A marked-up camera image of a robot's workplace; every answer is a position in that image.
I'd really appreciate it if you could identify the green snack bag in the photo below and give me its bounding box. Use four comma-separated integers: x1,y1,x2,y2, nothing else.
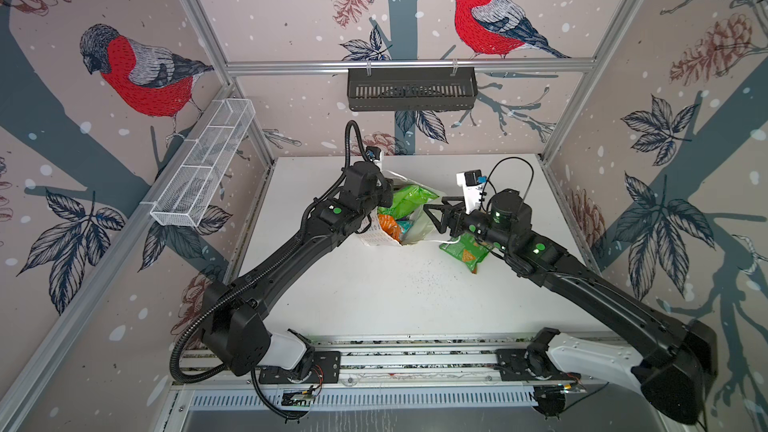
439,233,490,274
378,184,439,220

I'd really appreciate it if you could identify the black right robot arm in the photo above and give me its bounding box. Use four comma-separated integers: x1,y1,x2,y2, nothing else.
423,189,718,426

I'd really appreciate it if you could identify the black hanging basket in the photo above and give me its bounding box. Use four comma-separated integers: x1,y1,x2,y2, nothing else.
347,67,478,112

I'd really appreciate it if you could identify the aluminium mounting rail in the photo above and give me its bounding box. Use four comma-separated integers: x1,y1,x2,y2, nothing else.
173,335,631,388

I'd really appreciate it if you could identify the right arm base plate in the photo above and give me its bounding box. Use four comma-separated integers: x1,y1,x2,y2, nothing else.
494,348,581,382

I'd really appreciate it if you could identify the white printed paper bag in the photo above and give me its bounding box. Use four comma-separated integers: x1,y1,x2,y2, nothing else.
357,170,445,247

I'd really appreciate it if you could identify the white wire mesh basket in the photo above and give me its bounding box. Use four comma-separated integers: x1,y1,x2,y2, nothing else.
150,98,255,227

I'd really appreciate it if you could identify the black corrugated cable conduit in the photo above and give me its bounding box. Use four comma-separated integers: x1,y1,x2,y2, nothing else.
169,278,241,385

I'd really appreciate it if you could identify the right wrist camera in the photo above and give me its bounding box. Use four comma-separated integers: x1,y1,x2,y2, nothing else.
456,169,487,214

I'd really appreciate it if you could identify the orange snack bag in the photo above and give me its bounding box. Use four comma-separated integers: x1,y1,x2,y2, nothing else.
378,214,402,243

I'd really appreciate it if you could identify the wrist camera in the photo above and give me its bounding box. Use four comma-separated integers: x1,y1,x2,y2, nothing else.
362,146,385,170
456,169,487,214

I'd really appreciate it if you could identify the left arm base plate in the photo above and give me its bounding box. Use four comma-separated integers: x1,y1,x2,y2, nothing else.
258,351,341,385

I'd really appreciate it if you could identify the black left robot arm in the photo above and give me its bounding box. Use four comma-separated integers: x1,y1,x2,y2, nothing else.
200,160,393,379

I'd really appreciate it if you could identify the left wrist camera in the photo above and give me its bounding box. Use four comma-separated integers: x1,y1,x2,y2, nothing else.
362,146,385,170

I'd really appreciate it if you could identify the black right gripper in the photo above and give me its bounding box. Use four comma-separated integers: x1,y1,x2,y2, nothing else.
426,194,516,255

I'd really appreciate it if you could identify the aluminium frame crossbar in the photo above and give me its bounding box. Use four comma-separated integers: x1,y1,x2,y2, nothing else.
225,58,597,77

